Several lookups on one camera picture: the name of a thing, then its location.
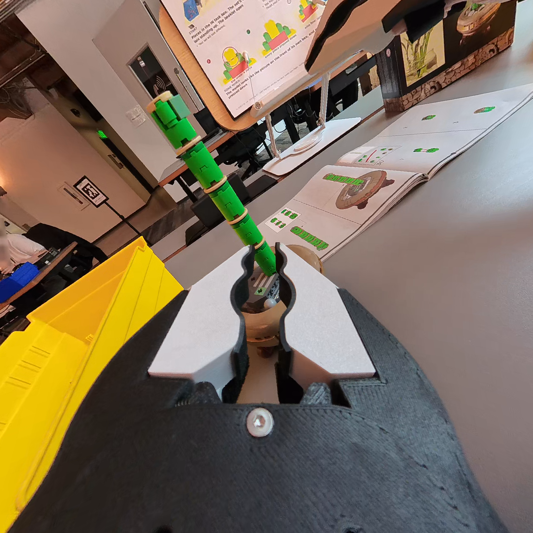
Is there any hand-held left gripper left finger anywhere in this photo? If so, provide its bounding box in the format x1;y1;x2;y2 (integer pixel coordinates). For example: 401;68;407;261
148;245;255;402

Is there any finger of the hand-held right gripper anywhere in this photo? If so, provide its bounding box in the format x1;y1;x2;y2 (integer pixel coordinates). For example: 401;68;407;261
305;0;400;77

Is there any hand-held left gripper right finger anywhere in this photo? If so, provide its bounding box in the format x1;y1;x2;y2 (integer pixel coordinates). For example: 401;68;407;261
275;243;377;402

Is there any brick bamboo plant model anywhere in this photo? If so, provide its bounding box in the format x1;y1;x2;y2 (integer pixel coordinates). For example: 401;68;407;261
148;92;325;359

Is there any grey desk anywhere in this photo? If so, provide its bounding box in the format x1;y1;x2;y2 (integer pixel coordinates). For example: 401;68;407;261
160;2;533;533

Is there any dark brick set box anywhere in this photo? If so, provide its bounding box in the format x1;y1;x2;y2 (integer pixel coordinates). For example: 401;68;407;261
377;0;517;114

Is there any white sign board stand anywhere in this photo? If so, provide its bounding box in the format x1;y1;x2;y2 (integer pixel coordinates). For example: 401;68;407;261
250;71;362;176

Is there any printed instruction sheet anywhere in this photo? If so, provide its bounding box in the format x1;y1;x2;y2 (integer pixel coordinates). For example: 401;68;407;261
160;0;334;119

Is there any yellow plastic storage bin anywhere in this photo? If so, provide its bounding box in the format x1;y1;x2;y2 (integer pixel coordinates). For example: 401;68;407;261
0;237;185;533

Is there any open building instruction booklet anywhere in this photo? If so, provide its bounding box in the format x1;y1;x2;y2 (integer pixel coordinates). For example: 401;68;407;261
255;85;533;262

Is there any black office chair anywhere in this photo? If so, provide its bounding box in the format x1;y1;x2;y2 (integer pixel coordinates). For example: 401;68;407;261
217;123;274;168

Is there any wooden background table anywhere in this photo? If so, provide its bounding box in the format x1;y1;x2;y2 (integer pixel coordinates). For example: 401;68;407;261
0;242;79;311

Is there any black white tag sign stand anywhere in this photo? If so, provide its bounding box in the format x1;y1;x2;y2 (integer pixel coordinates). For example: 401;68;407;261
73;175;143;240

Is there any blue plastic bin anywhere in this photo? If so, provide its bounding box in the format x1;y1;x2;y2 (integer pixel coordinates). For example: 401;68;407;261
0;262;41;304

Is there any white door with window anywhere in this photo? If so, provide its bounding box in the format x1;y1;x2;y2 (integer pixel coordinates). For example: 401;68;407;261
92;17;217;167

